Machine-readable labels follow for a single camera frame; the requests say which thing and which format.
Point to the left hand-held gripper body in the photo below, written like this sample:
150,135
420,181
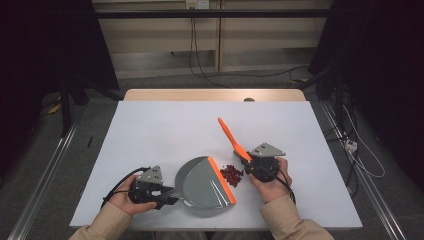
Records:
151,176

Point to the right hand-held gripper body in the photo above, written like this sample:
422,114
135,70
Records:
263,163

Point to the red beans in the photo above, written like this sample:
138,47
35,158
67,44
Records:
232,174

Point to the orange hand brush grey bristles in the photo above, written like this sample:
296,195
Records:
231,138

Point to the grey dustpan with orange edge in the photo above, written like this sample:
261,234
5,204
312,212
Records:
200,186

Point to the person's right hand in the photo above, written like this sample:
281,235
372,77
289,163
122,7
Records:
271,190

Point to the person's left hand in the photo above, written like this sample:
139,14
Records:
128,203

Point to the white board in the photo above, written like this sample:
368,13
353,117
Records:
166,126

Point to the wooden table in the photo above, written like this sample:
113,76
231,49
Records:
200,95

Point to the black metal stand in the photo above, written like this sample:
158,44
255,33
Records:
65,110

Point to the black horizontal bar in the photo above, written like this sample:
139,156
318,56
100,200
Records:
213,13

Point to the black curtain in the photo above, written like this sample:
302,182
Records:
43,43
383,50

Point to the metal floor rail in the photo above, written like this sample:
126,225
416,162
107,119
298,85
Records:
373,190
43,186

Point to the white wall socket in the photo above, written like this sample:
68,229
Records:
197,3

